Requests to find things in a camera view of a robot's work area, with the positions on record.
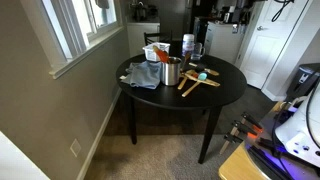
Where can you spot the orange spoon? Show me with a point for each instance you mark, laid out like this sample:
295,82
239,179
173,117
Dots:
162,55

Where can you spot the steel tin can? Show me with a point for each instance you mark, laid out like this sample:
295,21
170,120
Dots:
170,75

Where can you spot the light wooden spoon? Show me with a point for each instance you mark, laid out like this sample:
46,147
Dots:
182,82

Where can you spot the dark wooden spoon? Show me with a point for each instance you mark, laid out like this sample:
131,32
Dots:
185,63

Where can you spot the black trash can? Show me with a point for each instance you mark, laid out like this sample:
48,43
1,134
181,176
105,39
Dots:
301,81

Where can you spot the blue cloth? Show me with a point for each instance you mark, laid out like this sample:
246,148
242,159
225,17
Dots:
145,75

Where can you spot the white plastic basket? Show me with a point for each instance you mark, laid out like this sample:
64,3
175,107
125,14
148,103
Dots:
150,53

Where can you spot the small white tag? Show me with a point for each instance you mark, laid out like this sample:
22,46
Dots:
123,77

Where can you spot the black slotted spatula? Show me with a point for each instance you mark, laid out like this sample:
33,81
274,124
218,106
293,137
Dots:
200,68

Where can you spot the flat light wooden spatula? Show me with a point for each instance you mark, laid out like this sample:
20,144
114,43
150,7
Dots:
210,82

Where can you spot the clear glass mug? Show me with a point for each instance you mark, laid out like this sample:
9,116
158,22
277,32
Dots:
196,51

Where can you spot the round black table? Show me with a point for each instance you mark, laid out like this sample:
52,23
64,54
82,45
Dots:
213,93

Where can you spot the white bottle purple label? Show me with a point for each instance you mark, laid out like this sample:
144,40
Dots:
188,45

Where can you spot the black dining chair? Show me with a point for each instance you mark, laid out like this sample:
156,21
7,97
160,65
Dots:
156,35

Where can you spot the wooden dish brush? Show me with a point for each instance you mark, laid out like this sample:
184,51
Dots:
212,71

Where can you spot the white kitchen cabinet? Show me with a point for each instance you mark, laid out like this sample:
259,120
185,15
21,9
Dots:
136,40

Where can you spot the white dishwasher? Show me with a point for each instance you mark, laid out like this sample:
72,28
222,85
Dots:
221,43

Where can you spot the black coffee maker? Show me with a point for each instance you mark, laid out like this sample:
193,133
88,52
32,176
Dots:
139,11

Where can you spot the black orange bar clamp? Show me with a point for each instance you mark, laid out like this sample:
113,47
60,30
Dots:
231,140
245,129
251,121

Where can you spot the black countertop appliance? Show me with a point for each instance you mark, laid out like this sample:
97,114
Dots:
230,15

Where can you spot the wooden robot stand board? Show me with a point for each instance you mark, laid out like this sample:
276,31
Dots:
236,166

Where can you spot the white framed window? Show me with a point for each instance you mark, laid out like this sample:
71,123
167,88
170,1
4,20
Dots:
66,33

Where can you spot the white panel door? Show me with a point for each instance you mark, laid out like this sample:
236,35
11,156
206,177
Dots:
266,56

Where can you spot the white board panel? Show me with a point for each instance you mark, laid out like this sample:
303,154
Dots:
16,163

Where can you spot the white wall vent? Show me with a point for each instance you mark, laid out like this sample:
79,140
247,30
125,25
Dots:
75,147

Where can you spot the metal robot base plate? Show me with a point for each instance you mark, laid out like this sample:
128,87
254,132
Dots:
266,160

